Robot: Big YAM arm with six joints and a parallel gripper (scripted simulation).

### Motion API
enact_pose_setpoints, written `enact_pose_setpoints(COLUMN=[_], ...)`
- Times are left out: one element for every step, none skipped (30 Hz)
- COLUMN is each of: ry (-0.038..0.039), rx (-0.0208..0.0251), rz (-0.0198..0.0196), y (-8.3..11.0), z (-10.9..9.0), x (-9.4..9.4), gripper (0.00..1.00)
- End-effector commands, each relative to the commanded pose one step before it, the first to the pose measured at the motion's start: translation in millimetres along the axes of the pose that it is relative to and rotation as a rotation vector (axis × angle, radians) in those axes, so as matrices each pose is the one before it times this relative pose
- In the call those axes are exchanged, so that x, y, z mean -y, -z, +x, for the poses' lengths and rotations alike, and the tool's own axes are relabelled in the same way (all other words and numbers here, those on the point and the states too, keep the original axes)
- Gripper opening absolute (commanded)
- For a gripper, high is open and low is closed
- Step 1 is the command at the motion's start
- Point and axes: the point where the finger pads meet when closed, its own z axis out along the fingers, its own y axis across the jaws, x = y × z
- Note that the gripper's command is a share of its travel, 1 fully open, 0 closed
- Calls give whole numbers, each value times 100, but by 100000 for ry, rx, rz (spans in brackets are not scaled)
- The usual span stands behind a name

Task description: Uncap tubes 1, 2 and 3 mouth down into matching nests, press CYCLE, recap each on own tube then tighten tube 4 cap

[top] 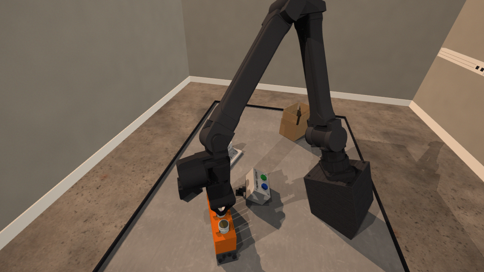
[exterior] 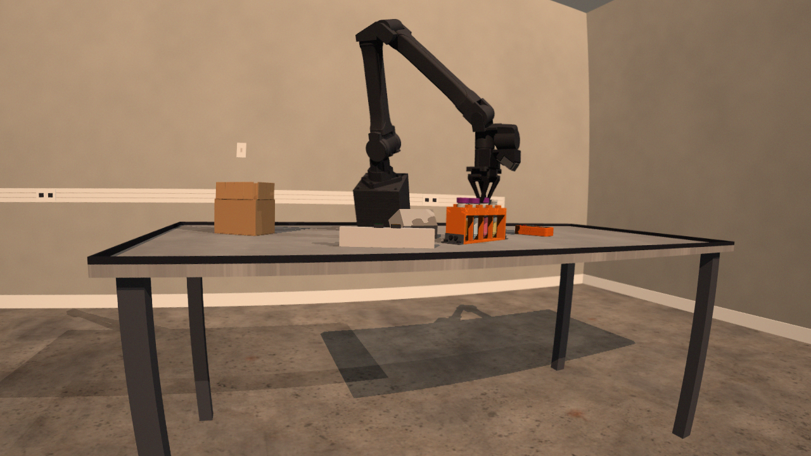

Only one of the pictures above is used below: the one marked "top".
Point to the black table edge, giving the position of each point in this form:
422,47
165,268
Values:
404,264

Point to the brown cardboard box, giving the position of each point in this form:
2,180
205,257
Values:
294,122

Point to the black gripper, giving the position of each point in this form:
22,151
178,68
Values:
228,198

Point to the beige key housing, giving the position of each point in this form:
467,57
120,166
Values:
256,188

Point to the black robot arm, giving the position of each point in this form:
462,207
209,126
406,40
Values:
324,130

